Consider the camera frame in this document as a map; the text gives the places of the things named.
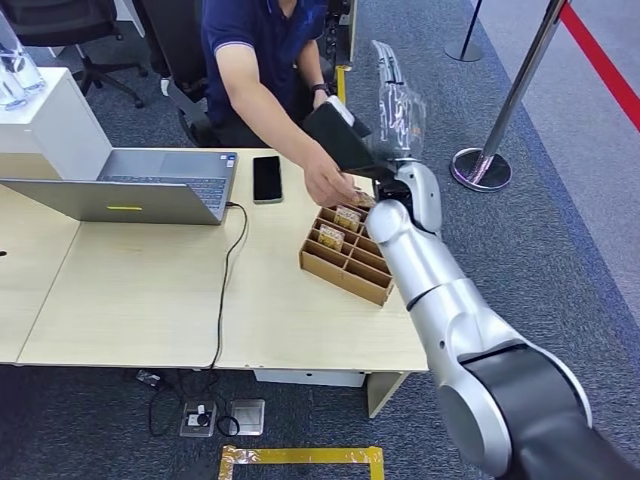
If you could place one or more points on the grey laptop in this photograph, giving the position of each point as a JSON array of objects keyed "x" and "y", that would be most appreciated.
[{"x": 150, "y": 189}]

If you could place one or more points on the clear glass trophy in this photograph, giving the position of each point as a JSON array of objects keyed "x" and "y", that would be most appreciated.
[{"x": 17, "y": 69}]

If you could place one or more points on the metal floor plate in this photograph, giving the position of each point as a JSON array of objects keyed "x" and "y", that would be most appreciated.
[{"x": 247, "y": 417}]

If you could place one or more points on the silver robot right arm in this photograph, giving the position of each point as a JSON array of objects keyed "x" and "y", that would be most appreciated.
[{"x": 450, "y": 305}]

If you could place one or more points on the black background equipment rack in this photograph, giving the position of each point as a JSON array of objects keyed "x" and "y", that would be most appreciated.
[{"x": 340, "y": 30}]

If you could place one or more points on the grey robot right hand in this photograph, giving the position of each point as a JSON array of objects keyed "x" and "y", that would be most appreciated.
[{"x": 400, "y": 122}]

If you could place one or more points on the person's left forearm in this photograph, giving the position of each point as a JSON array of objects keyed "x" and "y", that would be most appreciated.
[{"x": 312, "y": 69}]

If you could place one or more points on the white pedestal box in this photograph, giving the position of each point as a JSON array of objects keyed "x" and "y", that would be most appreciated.
[{"x": 55, "y": 129}]

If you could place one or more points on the black wristwatch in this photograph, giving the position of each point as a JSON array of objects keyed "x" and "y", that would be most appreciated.
[{"x": 320, "y": 87}]

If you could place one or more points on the wooden desk leg panel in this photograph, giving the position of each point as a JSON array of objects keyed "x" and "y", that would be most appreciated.
[{"x": 383, "y": 394}]

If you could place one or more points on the brown cardboard card organizer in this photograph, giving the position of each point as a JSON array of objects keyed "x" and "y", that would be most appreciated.
[{"x": 350, "y": 268}]

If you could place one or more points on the black smartphone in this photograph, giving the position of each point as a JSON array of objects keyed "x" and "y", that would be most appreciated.
[{"x": 267, "y": 179}]

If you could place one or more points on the person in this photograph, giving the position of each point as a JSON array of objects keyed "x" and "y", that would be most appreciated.
[{"x": 260, "y": 60}]

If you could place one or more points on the yellow floor tape strip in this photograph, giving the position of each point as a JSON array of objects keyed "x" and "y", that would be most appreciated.
[{"x": 340, "y": 83}]

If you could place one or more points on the yellow floor tape frame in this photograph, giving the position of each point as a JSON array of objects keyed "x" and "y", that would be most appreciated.
[{"x": 300, "y": 456}]

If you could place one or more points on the person's right forearm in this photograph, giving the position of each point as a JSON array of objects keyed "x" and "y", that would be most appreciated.
[{"x": 272, "y": 122}]

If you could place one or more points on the dark stanchion post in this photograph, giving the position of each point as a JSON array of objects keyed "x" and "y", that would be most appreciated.
[{"x": 465, "y": 46}]

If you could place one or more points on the floor power socket box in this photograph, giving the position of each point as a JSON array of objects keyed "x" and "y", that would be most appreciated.
[{"x": 198, "y": 419}]

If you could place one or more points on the small black floor adapter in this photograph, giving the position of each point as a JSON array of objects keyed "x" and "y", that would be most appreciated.
[{"x": 148, "y": 378}]

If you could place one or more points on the chrome stanchion post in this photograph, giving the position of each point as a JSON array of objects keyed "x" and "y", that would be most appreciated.
[{"x": 505, "y": 112}]

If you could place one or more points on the red barrier belt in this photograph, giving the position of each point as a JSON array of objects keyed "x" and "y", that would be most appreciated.
[{"x": 605, "y": 66}]

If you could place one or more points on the person's right hand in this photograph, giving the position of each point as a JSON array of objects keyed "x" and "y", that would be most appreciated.
[{"x": 324, "y": 177}]

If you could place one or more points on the person's left hand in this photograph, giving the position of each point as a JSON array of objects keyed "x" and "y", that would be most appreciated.
[{"x": 320, "y": 99}]

